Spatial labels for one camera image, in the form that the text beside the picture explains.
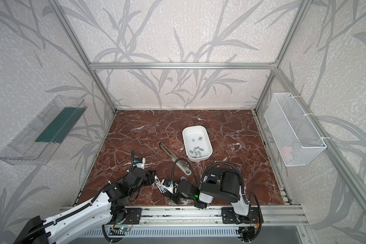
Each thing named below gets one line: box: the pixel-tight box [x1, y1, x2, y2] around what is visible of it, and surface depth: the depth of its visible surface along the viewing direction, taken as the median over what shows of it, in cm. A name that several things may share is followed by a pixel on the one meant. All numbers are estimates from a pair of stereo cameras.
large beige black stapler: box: [159, 142, 192, 176], surface depth 94 cm
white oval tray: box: [181, 125, 213, 162], surface depth 103 cm
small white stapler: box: [154, 174, 167, 194], surface depth 84 cm
